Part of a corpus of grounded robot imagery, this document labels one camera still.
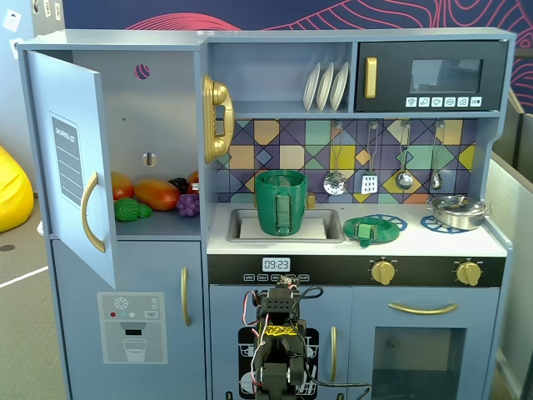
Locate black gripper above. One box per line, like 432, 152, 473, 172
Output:
272, 273, 301, 292

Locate green round lid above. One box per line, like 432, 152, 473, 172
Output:
342, 216, 401, 248

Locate steel pot with lid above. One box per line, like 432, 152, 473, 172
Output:
426, 194, 492, 231

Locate blue dishwasher door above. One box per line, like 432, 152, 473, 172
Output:
209, 284, 353, 400

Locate green ribbed container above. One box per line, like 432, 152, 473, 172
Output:
254, 169, 310, 238

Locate grey toy sink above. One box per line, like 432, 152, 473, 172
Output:
227, 207, 346, 244

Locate blue oven door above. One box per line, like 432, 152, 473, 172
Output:
351, 286, 501, 400

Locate gold stove knob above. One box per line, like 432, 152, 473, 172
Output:
456, 261, 484, 288
371, 260, 396, 287

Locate steel skimmer spoon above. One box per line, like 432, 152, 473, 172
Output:
323, 121, 349, 196

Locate purple toy grapes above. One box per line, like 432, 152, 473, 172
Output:
176, 193, 201, 217

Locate steel slotted spatula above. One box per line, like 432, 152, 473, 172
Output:
360, 121, 380, 195

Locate steel ladle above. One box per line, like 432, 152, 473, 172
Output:
395, 120, 414, 191

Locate orange toy mango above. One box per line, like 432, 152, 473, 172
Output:
133, 178, 182, 212

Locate green toy vegetable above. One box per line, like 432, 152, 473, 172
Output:
114, 197, 154, 222

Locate white toy plate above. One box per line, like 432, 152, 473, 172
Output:
302, 62, 321, 113
329, 61, 350, 112
316, 62, 336, 113

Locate blue ice dispenser door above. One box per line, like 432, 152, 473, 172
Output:
52, 239, 205, 400

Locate gold toy telephone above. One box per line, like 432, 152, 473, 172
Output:
202, 74, 236, 164

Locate black toy microwave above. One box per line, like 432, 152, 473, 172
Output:
353, 40, 510, 113

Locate light grey desk divider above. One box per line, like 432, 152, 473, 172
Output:
486, 158, 533, 395

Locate yellow bean bag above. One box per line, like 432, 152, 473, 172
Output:
0, 144, 35, 233

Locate blue toy kitchen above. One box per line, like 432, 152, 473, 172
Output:
16, 27, 517, 400

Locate blue shopping list fridge door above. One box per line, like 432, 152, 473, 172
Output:
25, 50, 117, 289

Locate black cable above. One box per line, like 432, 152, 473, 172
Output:
307, 366, 372, 400

